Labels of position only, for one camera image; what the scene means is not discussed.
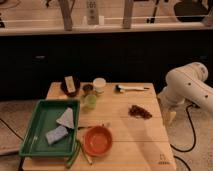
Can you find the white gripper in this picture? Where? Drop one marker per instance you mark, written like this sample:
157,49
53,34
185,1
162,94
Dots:
167,110

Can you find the dark grape bunch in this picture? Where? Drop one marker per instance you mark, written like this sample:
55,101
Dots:
139,112

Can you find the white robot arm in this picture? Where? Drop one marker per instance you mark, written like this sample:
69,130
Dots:
185,83

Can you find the red bowl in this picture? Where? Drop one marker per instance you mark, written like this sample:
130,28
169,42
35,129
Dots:
97,141

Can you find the dark brown bowl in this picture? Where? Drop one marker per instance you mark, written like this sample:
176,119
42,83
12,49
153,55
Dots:
77,87

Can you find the cream block in bowl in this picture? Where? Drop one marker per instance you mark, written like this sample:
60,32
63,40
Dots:
70,84

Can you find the white cup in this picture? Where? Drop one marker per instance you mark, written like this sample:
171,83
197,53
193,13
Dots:
99,84

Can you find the green translucent cup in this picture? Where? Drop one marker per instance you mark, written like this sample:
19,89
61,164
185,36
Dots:
90,101

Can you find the small dark cup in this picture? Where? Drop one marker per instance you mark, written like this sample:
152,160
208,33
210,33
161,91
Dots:
87,89

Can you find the yellow green stick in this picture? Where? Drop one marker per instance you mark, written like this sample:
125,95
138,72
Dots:
86,156

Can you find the green bean pod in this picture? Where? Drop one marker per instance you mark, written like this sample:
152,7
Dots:
73,157

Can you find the grey folded cloth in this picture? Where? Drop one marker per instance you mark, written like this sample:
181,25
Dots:
66,119

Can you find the green plastic tray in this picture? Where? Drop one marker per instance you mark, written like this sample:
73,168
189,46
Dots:
42,121

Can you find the white remote control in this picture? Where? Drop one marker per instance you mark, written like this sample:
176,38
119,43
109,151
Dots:
92,12

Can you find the white handled brush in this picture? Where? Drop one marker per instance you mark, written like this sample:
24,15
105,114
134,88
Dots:
123,88

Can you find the right wooden post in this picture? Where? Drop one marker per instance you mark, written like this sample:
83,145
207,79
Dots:
127,16

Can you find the wooden post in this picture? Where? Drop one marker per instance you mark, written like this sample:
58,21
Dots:
66,14
127,16

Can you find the left wooden post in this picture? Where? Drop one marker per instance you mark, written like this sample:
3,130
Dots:
66,14

